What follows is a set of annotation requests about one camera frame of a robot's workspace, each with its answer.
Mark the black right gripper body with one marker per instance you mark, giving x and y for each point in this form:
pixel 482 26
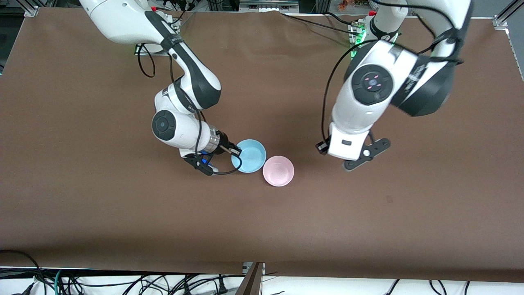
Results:
pixel 224 144

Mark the blue bowl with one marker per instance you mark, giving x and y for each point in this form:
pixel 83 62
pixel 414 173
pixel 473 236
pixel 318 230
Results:
pixel 250 157

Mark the pink bowl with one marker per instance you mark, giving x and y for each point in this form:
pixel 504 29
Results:
pixel 278 172

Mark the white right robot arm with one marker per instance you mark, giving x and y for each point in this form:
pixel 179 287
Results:
pixel 123 20

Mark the brown table cover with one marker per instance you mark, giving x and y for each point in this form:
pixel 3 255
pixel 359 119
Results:
pixel 245 102

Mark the black power plug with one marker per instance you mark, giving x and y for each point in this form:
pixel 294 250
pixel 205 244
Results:
pixel 222 286

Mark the silver metal box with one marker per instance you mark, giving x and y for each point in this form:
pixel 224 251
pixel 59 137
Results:
pixel 266 6

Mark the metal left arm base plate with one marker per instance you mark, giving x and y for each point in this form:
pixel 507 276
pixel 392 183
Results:
pixel 354 32

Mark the aluminium profile post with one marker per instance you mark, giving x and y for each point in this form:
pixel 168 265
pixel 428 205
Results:
pixel 250 282

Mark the aluminium frame corner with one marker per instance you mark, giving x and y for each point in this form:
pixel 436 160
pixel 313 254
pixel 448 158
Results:
pixel 32 8

